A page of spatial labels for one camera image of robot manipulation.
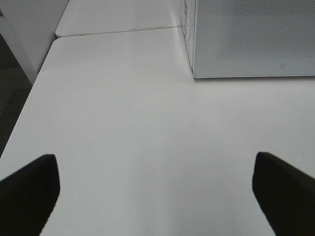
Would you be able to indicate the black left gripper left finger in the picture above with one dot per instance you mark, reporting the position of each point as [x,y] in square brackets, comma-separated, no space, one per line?
[28,197]

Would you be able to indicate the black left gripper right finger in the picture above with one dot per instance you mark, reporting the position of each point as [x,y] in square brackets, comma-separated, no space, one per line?
[285,194]

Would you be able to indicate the white microwave door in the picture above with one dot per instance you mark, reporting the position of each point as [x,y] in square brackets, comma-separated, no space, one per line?
[254,38]

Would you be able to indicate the white microwave oven body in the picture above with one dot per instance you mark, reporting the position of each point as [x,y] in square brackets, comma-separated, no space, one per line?
[187,20]

